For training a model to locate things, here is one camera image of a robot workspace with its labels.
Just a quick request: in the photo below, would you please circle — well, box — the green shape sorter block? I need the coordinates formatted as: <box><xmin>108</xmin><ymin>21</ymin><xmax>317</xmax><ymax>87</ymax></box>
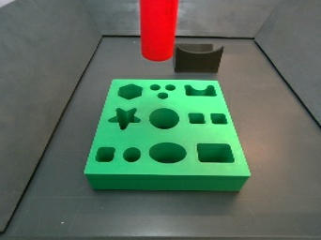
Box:
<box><xmin>85</xmin><ymin>79</ymin><xmax>252</xmax><ymax>191</ymax></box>

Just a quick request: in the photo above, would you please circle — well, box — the red cylinder peg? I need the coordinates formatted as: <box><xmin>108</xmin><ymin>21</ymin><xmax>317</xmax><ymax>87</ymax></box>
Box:
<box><xmin>140</xmin><ymin>0</ymin><xmax>178</xmax><ymax>61</ymax></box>

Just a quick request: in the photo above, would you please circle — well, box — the black curved foam holder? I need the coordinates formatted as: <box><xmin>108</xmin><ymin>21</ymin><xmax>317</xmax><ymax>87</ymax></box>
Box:
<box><xmin>174</xmin><ymin>43</ymin><xmax>225</xmax><ymax>73</ymax></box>

